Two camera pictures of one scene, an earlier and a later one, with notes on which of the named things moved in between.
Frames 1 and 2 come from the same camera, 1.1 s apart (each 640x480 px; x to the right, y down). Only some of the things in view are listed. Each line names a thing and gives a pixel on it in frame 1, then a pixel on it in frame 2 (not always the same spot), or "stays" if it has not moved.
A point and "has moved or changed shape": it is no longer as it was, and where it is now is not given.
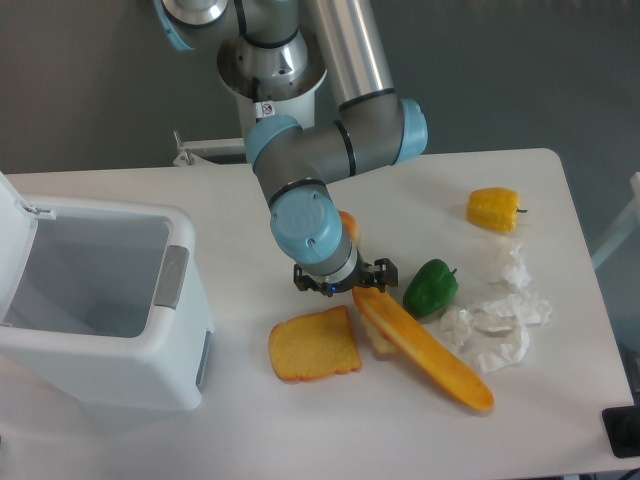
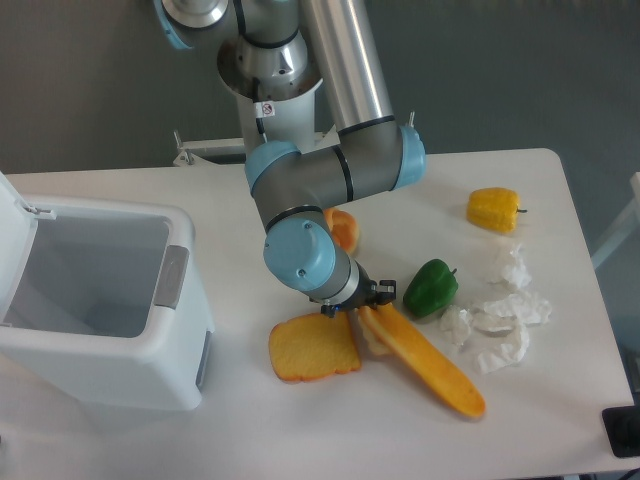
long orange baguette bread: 426,352 has moved or changed shape
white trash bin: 90,302 stays
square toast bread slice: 313,345 stays
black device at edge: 622,427 stays
